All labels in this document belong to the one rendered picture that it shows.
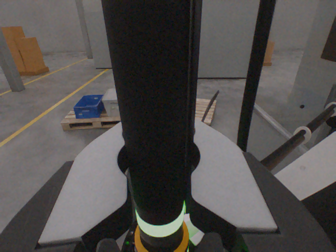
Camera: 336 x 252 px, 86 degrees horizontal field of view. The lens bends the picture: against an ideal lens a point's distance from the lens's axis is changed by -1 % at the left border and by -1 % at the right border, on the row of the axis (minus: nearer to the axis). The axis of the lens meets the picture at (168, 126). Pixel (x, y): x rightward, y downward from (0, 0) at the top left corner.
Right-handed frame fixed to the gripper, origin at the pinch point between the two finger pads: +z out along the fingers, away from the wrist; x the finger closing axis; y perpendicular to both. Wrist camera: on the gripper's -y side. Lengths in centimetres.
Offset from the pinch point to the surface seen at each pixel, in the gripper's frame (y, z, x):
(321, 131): 28, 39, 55
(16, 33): 15, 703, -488
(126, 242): 31.5, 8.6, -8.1
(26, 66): 122, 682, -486
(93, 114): 129, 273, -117
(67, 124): 140, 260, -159
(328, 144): 20.0, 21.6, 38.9
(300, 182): 27.8, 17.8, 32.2
